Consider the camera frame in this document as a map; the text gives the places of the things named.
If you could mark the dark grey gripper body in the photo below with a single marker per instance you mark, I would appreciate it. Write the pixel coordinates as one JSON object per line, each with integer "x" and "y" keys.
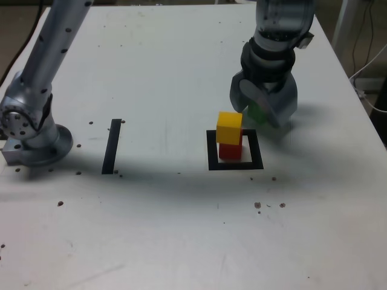
{"x": 273, "y": 87}

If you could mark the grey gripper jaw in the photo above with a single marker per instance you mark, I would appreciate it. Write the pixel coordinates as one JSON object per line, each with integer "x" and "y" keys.
{"x": 284, "y": 105}
{"x": 237, "y": 93}

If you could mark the green cube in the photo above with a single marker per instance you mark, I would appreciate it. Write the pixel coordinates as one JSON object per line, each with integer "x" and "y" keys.
{"x": 256, "y": 114}

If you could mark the yellow cube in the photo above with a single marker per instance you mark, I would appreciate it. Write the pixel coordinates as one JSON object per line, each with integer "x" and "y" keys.
{"x": 229, "y": 128}

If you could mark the red cube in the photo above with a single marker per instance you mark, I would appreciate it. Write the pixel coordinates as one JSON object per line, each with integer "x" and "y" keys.
{"x": 229, "y": 151}

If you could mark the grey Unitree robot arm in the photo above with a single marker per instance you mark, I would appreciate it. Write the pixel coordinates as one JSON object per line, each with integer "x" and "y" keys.
{"x": 60, "y": 39}

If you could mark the black tape square outline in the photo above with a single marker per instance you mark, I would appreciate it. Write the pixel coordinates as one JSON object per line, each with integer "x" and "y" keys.
{"x": 211, "y": 151}

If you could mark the white metal stand leg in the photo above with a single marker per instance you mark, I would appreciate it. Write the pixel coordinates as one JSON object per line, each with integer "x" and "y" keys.
{"x": 341, "y": 30}

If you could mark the black tape strip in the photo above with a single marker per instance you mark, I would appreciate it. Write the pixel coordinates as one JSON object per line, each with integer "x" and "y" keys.
{"x": 111, "y": 145}

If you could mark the small grey wrist camera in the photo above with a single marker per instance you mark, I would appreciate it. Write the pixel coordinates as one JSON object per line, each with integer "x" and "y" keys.
{"x": 306, "y": 40}

